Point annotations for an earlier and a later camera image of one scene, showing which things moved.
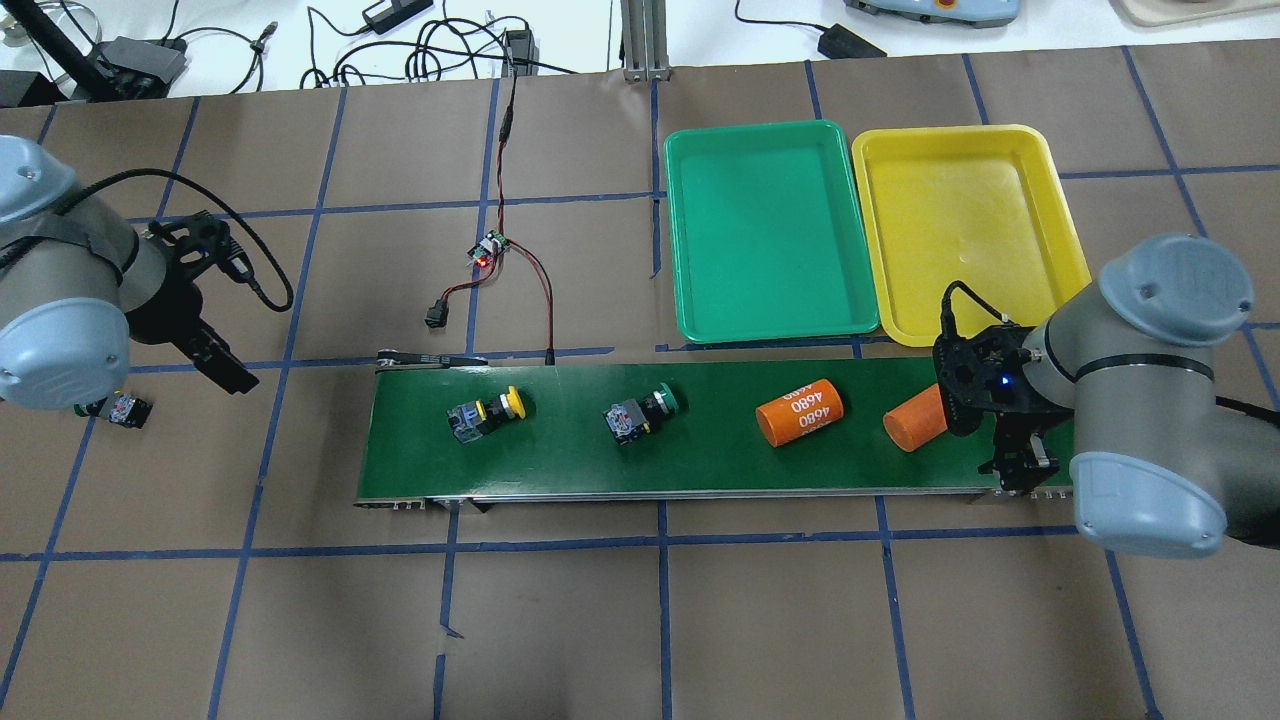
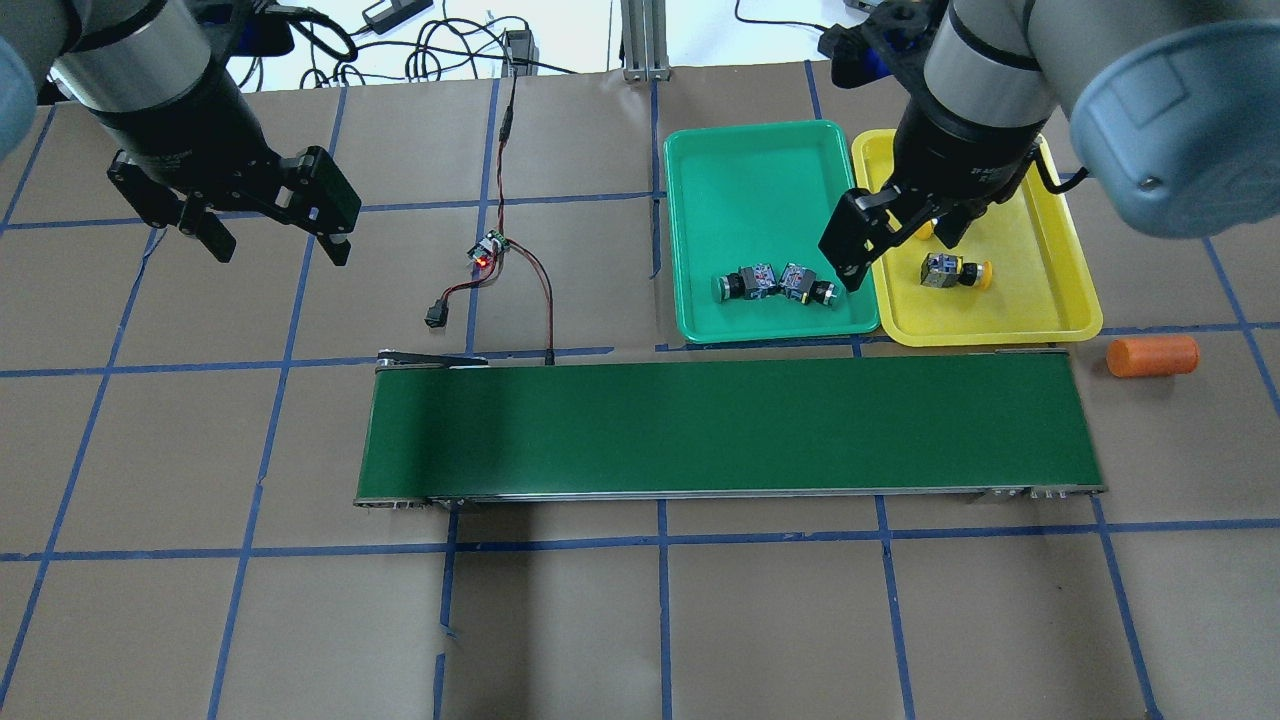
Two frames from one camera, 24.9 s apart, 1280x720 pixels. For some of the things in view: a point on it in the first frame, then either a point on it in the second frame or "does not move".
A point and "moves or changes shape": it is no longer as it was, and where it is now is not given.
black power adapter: [390, 13] does not move
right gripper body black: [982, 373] -> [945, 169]
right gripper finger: [1041, 452] -> [953, 222]
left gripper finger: [212, 356] -> [322, 199]
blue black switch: [120, 408] -> [801, 284]
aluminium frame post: [645, 34] does not move
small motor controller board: [493, 239] does not move
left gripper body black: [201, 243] -> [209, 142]
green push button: [630, 419] -> [748, 282]
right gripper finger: [1011, 454] -> [862, 225]
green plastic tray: [766, 239] does not move
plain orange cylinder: [917, 420] moves or changes shape
